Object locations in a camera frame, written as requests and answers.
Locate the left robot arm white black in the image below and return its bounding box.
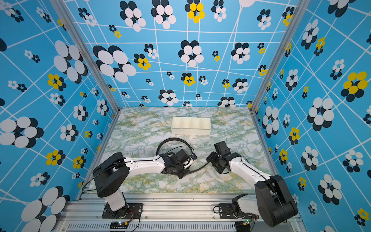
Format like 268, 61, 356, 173
93, 149, 197, 218

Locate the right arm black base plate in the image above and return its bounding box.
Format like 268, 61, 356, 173
213, 204, 259, 220

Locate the aluminium front frame rail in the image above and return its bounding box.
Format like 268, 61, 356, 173
55, 193, 306, 232

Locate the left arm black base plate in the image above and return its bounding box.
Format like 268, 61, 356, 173
102, 203, 144, 219

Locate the black leather belt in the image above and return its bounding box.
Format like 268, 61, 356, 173
156, 137, 209, 176

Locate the right green circuit board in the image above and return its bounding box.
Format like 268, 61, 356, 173
235, 221, 251, 232

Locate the left aluminium corner post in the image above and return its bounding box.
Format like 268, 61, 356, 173
50, 0, 121, 114

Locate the green circuit board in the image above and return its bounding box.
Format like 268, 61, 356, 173
235, 221, 251, 232
110, 221, 129, 230

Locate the aluminium corner post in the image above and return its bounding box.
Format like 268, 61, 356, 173
50, 0, 121, 114
251, 0, 310, 114

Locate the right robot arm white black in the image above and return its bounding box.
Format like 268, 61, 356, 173
206, 141, 298, 227

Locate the white compartment storage box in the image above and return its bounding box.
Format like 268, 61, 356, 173
171, 117, 211, 135

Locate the right aluminium corner post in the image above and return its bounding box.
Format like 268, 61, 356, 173
251, 0, 310, 114

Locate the left green circuit board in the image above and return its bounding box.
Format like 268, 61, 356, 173
110, 221, 129, 230

